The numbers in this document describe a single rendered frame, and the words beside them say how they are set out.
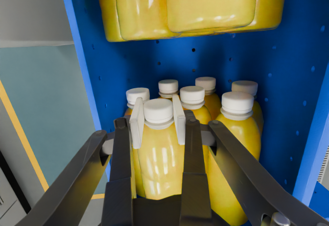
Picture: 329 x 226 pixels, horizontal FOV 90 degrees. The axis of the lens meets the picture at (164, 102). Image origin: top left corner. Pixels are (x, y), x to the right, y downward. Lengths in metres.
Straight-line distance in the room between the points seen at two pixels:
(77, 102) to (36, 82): 0.33
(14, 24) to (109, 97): 0.56
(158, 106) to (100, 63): 0.11
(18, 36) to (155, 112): 0.65
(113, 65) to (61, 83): 1.28
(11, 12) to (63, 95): 0.90
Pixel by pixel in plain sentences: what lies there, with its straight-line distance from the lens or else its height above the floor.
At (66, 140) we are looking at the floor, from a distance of 1.77.
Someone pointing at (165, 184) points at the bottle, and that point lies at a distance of 0.25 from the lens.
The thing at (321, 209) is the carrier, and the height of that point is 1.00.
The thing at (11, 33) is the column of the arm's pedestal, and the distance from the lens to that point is 0.75.
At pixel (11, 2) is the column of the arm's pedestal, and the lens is 0.81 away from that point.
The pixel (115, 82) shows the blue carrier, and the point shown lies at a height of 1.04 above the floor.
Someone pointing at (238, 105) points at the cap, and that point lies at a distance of 0.22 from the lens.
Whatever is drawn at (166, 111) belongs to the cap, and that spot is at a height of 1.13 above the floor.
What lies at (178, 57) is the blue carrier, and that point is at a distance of 0.36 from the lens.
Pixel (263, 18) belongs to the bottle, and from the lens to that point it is 0.20.
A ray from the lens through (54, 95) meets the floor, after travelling 1.62.
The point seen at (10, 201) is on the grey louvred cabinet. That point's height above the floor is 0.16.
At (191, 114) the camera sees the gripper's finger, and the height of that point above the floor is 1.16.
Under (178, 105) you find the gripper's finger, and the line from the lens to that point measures 0.18.
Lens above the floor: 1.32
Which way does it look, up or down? 70 degrees down
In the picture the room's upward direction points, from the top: 173 degrees clockwise
